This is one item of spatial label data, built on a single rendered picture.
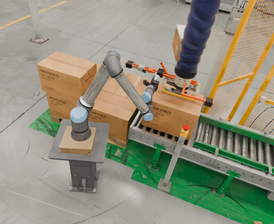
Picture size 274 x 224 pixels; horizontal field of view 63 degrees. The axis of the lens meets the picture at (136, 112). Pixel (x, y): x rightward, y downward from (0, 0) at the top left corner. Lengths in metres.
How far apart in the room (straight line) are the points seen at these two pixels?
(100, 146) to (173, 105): 0.89
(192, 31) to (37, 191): 2.33
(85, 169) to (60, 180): 0.54
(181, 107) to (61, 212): 1.70
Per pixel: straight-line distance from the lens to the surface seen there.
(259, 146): 3.07
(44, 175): 2.99
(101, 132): 2.32
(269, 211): 3.31
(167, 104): 2.45
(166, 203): 2.81
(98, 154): 2.14
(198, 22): 2.06
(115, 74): 1.76
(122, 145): 3.11
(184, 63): 2.23
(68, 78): 2.82
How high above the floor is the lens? 2.46
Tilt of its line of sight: 42 degrees down
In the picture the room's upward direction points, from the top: 9 degrees clockwise
